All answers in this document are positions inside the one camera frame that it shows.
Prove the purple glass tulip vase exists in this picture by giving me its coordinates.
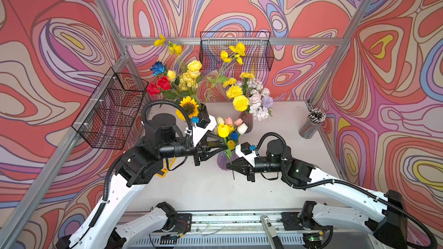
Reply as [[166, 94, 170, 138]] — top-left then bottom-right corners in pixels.
[[217, 152, 235, 171]]

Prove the sunflower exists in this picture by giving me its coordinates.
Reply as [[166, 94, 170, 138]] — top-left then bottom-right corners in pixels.
[[180, 96, 199, 119]]

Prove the mixed rose bouquet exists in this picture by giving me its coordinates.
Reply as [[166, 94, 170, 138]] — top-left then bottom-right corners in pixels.
[[147, 35, 203, 108]]

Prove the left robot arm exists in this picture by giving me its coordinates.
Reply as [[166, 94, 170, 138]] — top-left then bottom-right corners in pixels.
[[55, 100, 226, 249]]

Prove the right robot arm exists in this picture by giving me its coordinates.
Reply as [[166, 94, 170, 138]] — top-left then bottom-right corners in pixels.
[[226, 132, 438, 249]]

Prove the left black wire basket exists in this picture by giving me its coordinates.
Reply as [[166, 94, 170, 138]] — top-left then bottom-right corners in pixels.
[[72, 68, 148, 150]]

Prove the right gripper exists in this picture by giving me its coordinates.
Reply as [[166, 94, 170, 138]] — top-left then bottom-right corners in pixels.
[[226, 156, 284, 183]]

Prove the black vase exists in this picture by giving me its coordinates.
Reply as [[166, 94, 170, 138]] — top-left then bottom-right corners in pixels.
[[196, 104, 211, 129]]

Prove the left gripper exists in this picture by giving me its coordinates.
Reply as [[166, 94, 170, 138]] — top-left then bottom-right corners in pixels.
[[157, 133, 227, 168]]

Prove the tulip bunch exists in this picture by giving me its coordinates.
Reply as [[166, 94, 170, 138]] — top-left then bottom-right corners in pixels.
[[214, 116, 248, 156]]

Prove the yellow calculator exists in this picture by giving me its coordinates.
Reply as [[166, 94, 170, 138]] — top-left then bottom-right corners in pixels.
[[156, 158, 177, 178]]

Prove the back black wire basket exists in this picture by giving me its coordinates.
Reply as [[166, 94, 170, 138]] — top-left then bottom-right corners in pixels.
[[199, 30, 275, 72]]

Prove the tool on front rail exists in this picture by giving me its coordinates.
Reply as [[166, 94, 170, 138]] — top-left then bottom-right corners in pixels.
[[260, 216, 284, 249]]

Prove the yellow tulip front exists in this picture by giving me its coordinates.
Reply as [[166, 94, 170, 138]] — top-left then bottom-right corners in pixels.
[[227, 140, 236, 151]]

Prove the patterned pen cup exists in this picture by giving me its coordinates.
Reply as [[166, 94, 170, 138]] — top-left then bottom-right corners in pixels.
[[299, 108, 326, 139]]

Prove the black wire basket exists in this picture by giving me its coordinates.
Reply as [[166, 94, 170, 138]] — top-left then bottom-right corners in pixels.
[[199, 30, 275, 72], [72, 68, 148, 150]]

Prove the yellow and lilac bouquet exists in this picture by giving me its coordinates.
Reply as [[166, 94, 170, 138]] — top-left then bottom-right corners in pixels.
[[216, 42, 273, 121]]

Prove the yellow tulip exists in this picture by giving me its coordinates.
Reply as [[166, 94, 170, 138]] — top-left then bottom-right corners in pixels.
[[227, 140, 236, 151], [218, 124, 230, 138]]

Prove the blue tulip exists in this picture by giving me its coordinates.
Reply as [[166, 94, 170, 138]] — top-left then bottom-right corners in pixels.
[[230, 130, 239, 141]]

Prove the red grey glass vase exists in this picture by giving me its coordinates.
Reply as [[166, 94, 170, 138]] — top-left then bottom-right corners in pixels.
[[239, 112, 254, 134]]

